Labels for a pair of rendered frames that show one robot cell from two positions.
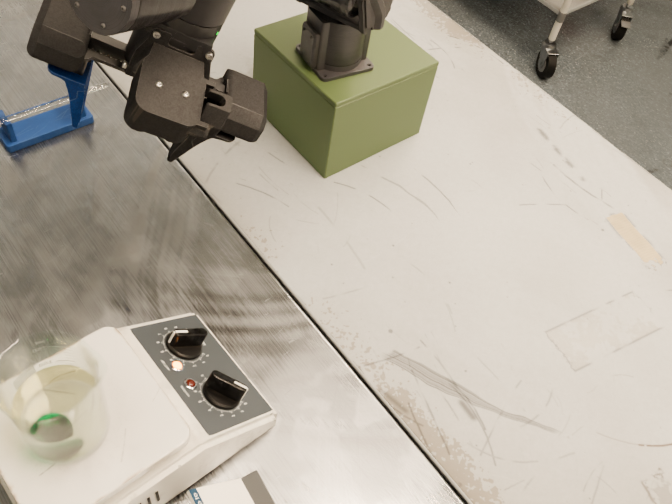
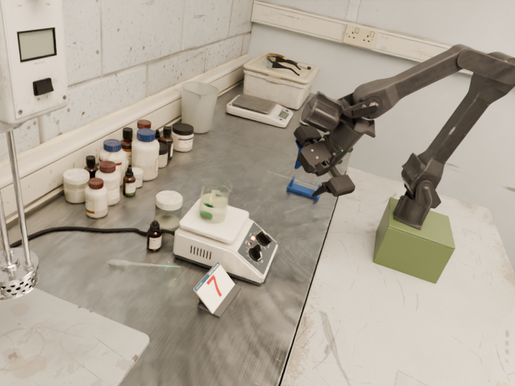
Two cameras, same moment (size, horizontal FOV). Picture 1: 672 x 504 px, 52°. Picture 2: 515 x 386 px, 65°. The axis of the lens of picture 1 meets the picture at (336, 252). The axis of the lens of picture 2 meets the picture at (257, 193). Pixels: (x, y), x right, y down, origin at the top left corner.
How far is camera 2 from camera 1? 0.49 m
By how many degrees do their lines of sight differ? 48
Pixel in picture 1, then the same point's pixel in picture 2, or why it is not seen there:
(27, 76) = (315, 181)
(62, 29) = (305, 130)
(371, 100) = (408, 238)
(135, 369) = (241, 222)
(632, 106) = not seen: outside the picture
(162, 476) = (215, 246)
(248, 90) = (346, 181)
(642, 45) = not seen: outside the picture
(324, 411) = (280, 299)
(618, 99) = not seen: outside the picture
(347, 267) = (344, 284)
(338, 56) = (405, 213)
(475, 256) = (402, 327)
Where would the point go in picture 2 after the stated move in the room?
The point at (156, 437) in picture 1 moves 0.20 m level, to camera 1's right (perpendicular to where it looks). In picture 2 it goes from (224, 233) to (267, 307)
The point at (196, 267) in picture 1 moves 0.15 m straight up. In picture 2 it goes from (296, 243) to (311, 191)
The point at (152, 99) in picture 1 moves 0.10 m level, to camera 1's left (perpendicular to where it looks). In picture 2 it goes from (306, 152) to (283, 132)
